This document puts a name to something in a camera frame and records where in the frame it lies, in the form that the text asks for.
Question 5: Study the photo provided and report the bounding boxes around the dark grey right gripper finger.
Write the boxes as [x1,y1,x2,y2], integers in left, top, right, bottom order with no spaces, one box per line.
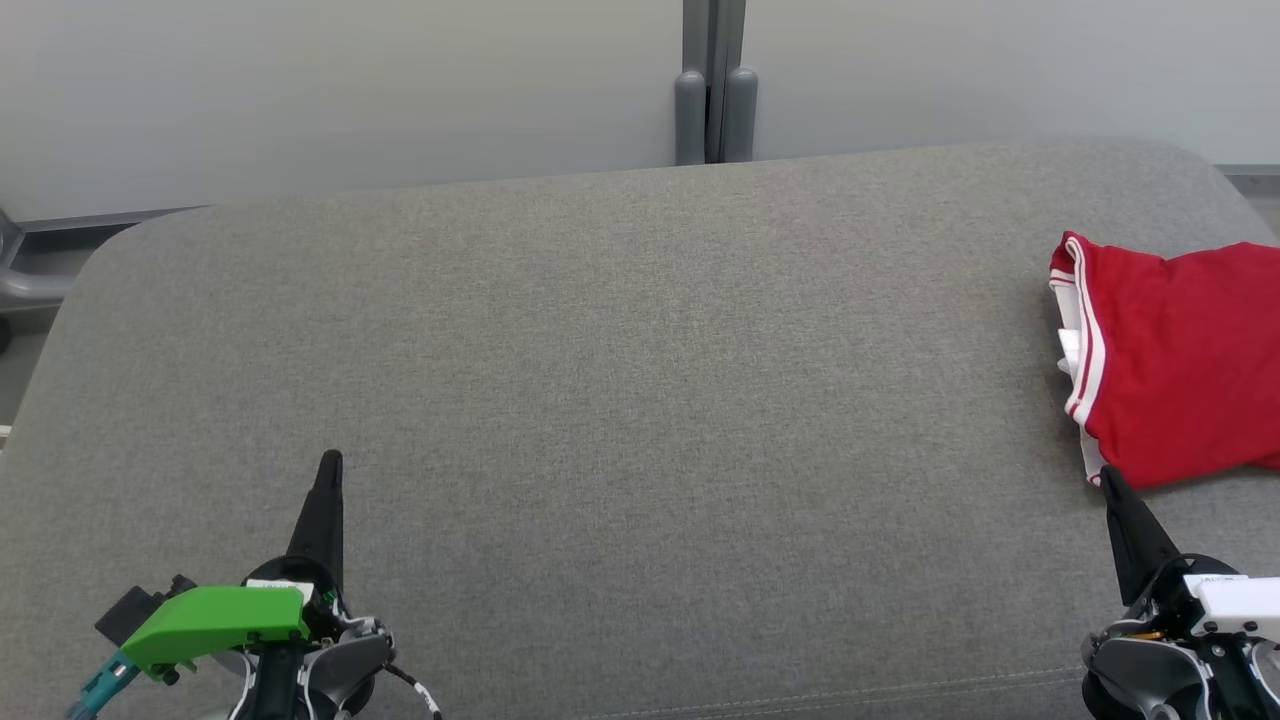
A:
[1099,465,1182,607]

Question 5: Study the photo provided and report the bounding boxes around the grey window frame post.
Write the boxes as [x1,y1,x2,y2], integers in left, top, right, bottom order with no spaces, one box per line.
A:
[673,0,759,167]

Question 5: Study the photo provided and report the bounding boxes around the red basketball jersey white trim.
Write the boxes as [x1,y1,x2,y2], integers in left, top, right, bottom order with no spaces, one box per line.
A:
[1047,231,1280,492]

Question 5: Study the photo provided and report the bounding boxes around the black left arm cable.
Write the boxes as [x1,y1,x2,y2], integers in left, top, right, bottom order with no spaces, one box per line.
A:
[384,660,443,720]

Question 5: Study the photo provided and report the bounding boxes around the grey metal frame with caster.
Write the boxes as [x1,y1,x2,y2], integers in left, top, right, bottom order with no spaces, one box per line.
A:
[0,208,79,313]

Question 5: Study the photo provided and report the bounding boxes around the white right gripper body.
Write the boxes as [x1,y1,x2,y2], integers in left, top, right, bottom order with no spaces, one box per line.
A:
[1184,574,1280,642]

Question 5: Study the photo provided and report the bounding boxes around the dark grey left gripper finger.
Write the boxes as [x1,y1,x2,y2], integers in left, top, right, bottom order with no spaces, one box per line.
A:
[286,449,347,592]

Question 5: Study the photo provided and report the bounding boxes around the teal left camera connector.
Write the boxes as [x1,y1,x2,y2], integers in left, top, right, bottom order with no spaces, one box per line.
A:
[66,650,142,720]

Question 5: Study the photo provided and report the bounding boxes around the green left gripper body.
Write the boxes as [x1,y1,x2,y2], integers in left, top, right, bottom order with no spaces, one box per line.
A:
[119,584,312,683]

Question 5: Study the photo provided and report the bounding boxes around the grey fabric sofa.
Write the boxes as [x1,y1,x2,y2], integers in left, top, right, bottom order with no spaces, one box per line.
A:
[0,140,1280,720]

